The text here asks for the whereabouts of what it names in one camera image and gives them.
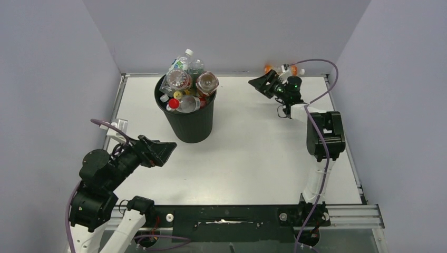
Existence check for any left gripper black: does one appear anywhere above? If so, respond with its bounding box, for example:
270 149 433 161
105 132 177 189

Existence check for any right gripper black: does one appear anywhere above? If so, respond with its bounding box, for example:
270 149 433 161
249 70 289 101

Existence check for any orange drink bottle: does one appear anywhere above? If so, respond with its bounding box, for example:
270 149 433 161
264 64 305 76

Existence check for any black ribbed plastic bin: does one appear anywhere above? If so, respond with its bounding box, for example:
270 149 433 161
154 75 217 143

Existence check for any green tea bottle white cap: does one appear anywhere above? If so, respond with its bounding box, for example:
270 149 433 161
160 94 171 103

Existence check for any yellow juice bottle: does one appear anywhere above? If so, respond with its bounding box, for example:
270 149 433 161
173 91 186 100

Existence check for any clear bottle dark green label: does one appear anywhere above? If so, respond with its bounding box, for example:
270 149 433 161
188 58 205 78

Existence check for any clear bottle blue green label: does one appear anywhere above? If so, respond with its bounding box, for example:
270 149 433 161
168 48 194 71

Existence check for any red gold label bottle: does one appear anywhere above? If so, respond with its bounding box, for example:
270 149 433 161
196 71 219 97

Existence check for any clear bottle red blue label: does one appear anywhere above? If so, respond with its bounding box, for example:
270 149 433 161
159 69 192 97

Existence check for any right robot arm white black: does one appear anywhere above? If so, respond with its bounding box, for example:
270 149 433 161
248 70 346 225

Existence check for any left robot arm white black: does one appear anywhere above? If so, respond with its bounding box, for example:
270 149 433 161
65 135 177 252

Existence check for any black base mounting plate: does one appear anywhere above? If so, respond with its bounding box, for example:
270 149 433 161
134 202 331 247

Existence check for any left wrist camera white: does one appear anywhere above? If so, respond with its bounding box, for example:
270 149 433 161
99 119 129 143

